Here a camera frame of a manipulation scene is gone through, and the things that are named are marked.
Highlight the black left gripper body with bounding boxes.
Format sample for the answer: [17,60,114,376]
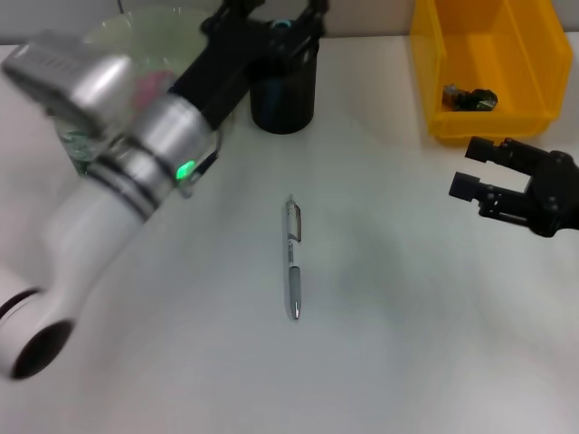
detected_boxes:
[167,17,318,131]

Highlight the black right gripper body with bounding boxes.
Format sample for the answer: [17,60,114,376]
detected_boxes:
[524,150,579,240]

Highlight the blue scissors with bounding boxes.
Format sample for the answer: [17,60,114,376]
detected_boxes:
[263,18,294,126]

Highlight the green plastic wrapper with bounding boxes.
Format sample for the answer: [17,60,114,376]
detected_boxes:
[441,82,499,112]

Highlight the pink peach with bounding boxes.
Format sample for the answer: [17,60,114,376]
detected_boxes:
[134,69,176,108]

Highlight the clear green-label water bottle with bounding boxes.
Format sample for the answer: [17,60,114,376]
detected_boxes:
[54,118,108,178]

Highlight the white silver pen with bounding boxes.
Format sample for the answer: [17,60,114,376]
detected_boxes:
[283,193,304,323]

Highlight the black mesh pen holder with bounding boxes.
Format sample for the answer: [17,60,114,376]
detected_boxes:
[247,19,320,136]

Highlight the translucent green fruit plate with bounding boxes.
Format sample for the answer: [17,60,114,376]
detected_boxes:
[81,9,237,139]

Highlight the yellow plastic bin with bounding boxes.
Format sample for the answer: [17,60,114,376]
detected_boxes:
[410,0,575,147]

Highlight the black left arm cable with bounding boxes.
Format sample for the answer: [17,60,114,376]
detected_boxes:
[179,129,223,201]

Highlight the silver ribbed left wrist camera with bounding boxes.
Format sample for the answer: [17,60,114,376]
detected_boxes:
[0,28,136,137]

